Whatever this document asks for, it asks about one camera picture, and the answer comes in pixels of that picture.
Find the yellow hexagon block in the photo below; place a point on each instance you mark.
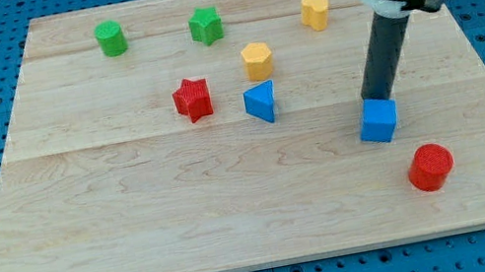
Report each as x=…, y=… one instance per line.
x=258, y=61

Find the blue triangle block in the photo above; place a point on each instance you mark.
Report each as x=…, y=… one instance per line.
x=259, y=101

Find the red star block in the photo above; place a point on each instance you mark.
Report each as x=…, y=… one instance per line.
x=192, y=99

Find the light wooden board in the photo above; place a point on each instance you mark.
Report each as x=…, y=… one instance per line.
x=100, y=173

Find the green star block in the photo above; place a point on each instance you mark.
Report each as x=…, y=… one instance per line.
x=205, y=25

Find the blue cube block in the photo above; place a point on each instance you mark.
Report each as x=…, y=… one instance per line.
x=379, y=118

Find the yellow heart block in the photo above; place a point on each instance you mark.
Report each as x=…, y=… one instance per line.
x=314, y=14

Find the green cylinder block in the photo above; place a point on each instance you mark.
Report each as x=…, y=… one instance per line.
x=110, y=38

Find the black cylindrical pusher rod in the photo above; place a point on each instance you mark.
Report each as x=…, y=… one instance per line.
x=385, y=44

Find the red cylinder block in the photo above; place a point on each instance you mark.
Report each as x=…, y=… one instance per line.
x=430, y=167

